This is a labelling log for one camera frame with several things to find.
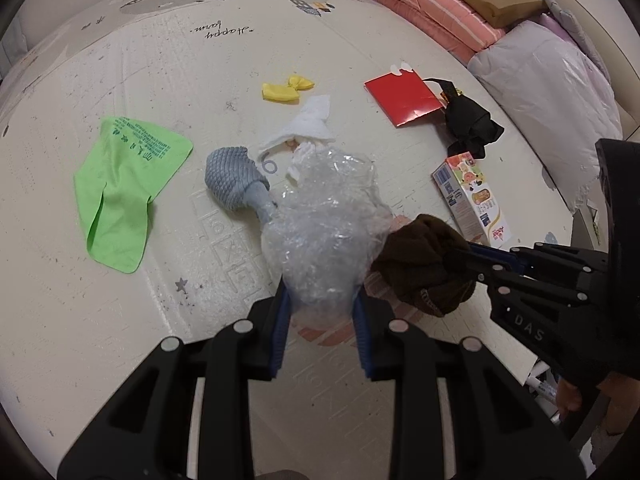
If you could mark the white snack box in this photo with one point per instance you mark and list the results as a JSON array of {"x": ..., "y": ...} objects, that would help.
[{"x": 471, "y": 202}]

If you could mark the white crumpled tissue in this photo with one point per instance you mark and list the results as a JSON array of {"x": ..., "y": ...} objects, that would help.
[{"x": 308, "y": 130}]

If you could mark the person's right hand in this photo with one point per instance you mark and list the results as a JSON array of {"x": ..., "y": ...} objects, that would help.
[{"x": 622, "y": 392}]

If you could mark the clear plastic wrap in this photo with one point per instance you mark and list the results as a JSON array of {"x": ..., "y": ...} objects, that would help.
[{"x": 330, "y": 224}]

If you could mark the patterned play mat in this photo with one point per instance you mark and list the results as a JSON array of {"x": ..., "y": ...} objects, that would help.
[{"x": 237, "y": 239}]

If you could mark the white plastic-wrapped duvet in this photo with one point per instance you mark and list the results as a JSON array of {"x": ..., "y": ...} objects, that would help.
[{"x": 559, "y": 100}]

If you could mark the brown cloth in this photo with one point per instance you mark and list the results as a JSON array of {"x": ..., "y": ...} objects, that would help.
[{"x": 424, "y": 262}]

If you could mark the yellow crumpled wrapper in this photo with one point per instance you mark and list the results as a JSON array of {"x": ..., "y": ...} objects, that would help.
[{"x": 289, "y": 92}]

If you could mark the grey knitted sock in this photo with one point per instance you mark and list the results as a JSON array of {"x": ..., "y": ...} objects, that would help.
[{"x": 236, "y": 183}]

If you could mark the pink striped folded blanket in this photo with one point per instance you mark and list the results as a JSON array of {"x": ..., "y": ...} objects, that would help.
[{"x": 454, "y": 25}]

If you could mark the black crumpled cloth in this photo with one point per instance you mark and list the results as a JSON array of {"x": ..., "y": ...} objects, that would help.
[{"x": 468, "y": 123}]

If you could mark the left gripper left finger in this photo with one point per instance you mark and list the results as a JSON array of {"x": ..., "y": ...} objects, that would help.
[{"x": 143, "y": 430}]

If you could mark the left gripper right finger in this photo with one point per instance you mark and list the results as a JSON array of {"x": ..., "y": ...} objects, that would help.
[{"x": 458, "y": 412}]

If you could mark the green plastic bag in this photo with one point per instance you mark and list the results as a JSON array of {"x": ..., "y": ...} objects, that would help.
[{"x": 115, "y": 187}]

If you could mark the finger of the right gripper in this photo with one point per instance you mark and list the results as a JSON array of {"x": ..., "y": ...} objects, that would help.
[
  {"x": 487, "y": 254},
  {"x": 488, "y": 271}
]

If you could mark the red paper envelope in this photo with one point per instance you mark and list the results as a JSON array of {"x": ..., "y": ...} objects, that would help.
[{"x": 403, "y": 95}]

